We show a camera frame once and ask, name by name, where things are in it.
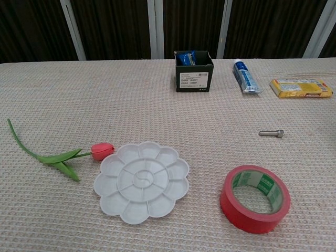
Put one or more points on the small silver screw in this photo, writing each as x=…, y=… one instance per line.
x=270, y=133

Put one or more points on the beige woven tablecloth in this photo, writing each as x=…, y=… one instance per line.
x=131, y=105

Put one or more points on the black open cardboard box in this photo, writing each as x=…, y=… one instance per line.
x=194, y=85

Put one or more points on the white flower-shaped paint palette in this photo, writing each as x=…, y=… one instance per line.
x=141, y=181

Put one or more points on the blue plastic packet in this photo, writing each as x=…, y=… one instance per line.
x=185, y=59

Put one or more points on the artificial red tulip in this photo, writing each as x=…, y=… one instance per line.
x=101, y=151

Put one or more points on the blue white toothpaste tube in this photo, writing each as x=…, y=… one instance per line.
x=245, y=77

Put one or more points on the red tape roll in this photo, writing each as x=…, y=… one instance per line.
x=246, y=218

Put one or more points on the yellow flat packet box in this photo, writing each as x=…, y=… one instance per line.
x=299, y=91

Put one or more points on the white frame post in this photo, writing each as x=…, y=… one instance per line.
x=72, y=29
x=224, y=26
x=319, y=29
x=155, y=26

